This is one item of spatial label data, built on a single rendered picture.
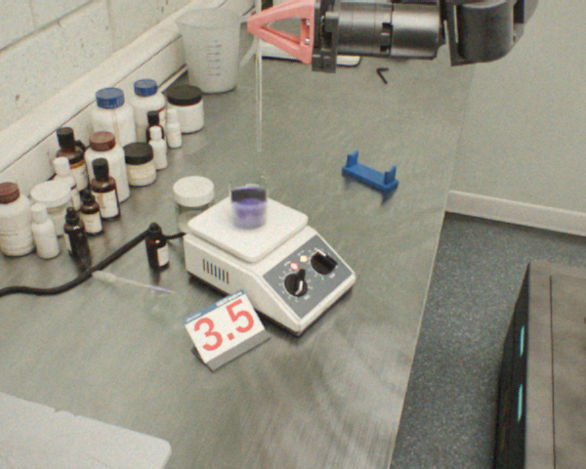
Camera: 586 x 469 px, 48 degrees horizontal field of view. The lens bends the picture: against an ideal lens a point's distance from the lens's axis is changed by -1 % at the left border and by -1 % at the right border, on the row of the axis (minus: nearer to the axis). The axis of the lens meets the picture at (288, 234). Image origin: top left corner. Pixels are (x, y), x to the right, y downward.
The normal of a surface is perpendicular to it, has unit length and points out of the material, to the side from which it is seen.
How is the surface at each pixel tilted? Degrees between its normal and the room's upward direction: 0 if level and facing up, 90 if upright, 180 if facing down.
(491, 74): 90
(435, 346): 0
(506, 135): 90
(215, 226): 0
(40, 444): 0
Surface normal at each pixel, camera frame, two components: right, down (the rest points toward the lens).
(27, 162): 0.95, 0.19
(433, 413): 0.02, -0.81
